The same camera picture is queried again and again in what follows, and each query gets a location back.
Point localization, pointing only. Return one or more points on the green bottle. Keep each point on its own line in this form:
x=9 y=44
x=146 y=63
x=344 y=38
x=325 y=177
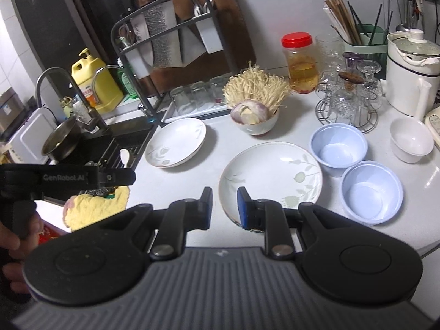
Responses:
x=129 y=84

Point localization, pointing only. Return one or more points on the yellow detergent bottle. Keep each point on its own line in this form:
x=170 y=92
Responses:
x=94 y=82

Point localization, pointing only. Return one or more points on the steel cleaver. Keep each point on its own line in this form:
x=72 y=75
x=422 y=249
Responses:
x=163 y=37

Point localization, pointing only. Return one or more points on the glass carafe with wooden lid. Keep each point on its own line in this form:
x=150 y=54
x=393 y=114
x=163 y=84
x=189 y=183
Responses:
x=350 y=82

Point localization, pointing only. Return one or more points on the purple glass cup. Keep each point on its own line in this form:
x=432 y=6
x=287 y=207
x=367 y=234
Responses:
x=350 y=60

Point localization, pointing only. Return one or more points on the black knife rack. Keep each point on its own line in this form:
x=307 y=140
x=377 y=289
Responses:
x=137 y=62

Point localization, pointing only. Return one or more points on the clear stemmed glass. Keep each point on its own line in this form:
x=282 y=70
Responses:
x=367 y=70

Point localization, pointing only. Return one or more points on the plain white bowl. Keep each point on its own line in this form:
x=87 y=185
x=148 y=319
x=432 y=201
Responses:
x=410 y=141

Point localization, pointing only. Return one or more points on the person's left hand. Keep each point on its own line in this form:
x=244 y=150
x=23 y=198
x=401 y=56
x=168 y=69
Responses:
x=13 y=275

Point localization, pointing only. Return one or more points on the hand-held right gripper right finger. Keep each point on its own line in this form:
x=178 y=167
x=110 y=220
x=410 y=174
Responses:
x=244 y=209

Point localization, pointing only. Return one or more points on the large floral white plate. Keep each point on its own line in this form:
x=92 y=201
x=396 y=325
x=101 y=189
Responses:
x=271 y=175

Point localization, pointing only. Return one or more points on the white spoon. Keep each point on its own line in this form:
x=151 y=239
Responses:
x=124 y=156

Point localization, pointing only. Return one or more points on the tall patterned clear glass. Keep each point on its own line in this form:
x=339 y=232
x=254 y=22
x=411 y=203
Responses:
x=330 y=50

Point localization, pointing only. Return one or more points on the bundle of black chopsticks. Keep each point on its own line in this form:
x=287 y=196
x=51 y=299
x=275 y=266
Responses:
x=374 y=24

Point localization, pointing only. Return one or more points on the white drain tray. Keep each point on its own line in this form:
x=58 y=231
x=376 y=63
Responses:
x=192 y=113

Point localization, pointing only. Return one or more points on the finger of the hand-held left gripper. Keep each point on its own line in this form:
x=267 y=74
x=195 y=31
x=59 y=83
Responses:
x=117 y=177

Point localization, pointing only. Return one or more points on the yellow cloth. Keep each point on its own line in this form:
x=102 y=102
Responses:
x=96 y=206

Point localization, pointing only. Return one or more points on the black sink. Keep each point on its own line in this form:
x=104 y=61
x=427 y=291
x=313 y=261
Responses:
x=120 y=141

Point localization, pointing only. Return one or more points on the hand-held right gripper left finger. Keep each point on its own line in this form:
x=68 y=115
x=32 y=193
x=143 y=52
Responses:
x=207 y=209

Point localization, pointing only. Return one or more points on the set of clear glass cups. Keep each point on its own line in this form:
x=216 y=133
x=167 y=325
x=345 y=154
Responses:
x=347 y=105

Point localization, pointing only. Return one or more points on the dark scouring pad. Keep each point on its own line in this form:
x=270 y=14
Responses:
x=101 y=191

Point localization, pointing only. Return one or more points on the purple onion half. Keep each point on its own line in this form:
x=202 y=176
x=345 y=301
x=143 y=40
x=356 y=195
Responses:
x=245 y=111

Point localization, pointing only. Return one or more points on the light blue bowl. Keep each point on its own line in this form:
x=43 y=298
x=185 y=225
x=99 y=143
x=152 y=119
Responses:
x=338 y=147
x=373 y=192

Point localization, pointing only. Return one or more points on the red-lidded clear jar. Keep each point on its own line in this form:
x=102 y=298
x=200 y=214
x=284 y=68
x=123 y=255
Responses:
x=302 y=65

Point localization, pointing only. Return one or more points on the brown cutting board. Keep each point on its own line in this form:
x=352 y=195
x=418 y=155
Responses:
x=230 y=31

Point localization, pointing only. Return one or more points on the white plastic container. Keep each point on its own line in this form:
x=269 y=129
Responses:
x=31 y=134

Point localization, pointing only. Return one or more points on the pale ceramic bowl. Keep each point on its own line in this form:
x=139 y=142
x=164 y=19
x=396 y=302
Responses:
x=256 y=127

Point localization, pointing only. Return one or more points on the white cutlery holder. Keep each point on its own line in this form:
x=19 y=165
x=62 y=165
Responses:
x=209 y=31

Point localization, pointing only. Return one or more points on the small floral white plate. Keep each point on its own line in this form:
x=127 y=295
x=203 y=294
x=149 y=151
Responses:
x=175 y=141

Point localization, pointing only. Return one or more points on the upturned clear glass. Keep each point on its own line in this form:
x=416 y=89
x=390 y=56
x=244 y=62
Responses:
x=200 y=93
x=180 y=98
x=218 y=89

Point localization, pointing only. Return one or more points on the thin steel faucet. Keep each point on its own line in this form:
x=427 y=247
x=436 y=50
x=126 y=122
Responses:
x=103 y=72

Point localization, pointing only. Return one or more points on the white electric pot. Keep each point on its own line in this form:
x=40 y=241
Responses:
x=409 y=75

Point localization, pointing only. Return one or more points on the thick steel faucet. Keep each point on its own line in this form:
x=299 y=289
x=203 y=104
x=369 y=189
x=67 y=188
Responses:
x=51 y=75

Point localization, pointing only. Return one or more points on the enoki mushroom bunch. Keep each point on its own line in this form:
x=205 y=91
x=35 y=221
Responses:
x=254 y=87

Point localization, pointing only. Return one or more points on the steel pot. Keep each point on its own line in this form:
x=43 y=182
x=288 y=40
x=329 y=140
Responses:
x=62 y=141

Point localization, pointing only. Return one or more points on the green utensil holder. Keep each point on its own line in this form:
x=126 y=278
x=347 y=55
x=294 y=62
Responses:
x=373 y=50

